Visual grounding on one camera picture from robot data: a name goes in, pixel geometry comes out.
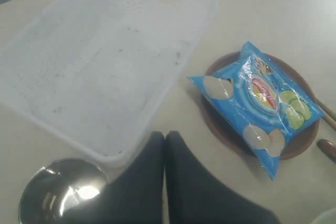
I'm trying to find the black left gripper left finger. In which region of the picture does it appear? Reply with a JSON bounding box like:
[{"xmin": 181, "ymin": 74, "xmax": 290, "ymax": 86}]
[{"xmin": 60, "ymin": 132, "xmax": 164, "ymax": 223}]

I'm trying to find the blue Lay's chips bag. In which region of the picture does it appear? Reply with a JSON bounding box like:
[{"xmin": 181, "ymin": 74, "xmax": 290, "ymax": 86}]
[{"xmin": 188, "ymin": 41, "xmax": 323, "ymax": 179}]

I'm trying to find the white perforated plastic basket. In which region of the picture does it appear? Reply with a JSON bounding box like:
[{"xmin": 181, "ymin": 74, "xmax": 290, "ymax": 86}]
[{"xmin": 1, "ymin": 0, "xmax": 218, "ymax": 166}]

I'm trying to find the white ceramic bowl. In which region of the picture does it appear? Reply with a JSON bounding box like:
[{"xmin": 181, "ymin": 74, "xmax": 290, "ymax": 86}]
[{"xmin": 311, "ymin": 207, "xmax": 336, "ymax": 224}]

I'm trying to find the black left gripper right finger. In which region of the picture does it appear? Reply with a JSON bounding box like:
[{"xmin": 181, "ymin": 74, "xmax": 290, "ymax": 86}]
[{"xmin": 164, "ymin": 131, "xmax": 280, "ymax": 223}]

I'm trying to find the shiny steel cup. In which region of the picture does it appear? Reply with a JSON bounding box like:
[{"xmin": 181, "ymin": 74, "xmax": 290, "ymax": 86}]
[{"xmin": 18, "ymin": 158, "xmax": 109, "ymax": 223}]

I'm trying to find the brown wooden spoon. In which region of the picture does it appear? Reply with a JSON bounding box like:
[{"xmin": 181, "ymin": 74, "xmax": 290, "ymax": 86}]
[{"xmin": 317, "ymin": 139, "xmax": 336, "ymax": 163}]

